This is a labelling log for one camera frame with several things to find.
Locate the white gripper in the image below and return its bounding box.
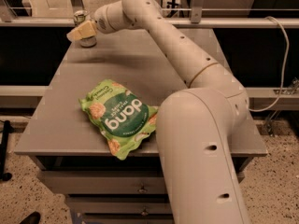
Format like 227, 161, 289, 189
66, 5, 116, 42

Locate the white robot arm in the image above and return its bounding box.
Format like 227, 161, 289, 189
67, 0, 250, 224

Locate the green rice chip bag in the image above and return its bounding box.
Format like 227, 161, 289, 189
79, 79, 158, 161

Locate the black stand base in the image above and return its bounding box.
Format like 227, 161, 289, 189
0, 120, 13, 181

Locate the top drawer knob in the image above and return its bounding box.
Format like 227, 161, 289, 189
137, 184, 148, 194

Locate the drawer knob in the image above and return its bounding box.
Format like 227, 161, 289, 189
137, 184, 148, 194
140, 207, 149, 217

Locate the black shoe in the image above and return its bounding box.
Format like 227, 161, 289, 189
20, 212, 41, 224

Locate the metal railing frame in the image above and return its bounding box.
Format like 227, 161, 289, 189
0, 0, 299, 29

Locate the white cable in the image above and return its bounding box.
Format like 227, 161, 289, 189
248, 15, 291, 113

